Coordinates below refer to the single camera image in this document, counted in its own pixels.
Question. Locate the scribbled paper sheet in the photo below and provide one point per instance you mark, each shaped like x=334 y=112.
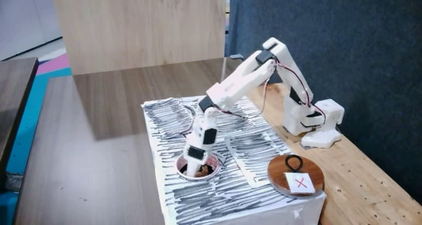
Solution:
x=257 y=159
x=168 y=119
x=240 y=119

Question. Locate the white box with black scribbles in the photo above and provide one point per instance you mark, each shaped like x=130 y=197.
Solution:
x=230 y=202

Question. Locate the round wooden lid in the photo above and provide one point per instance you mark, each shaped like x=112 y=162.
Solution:
x=277 y=175

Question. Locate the white paper with red cross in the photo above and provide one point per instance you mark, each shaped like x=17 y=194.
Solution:
x=300 y=183

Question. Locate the light wood panel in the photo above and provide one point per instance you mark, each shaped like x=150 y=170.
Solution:
x=138 y=27

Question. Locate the light wooden plank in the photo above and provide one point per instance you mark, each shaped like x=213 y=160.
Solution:
x=362 y=185

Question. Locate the dark wooden side table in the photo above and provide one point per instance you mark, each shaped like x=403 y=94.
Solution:
x=16 y=99

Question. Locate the grey felt partition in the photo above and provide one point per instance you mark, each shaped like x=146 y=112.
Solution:
x=362 y=37

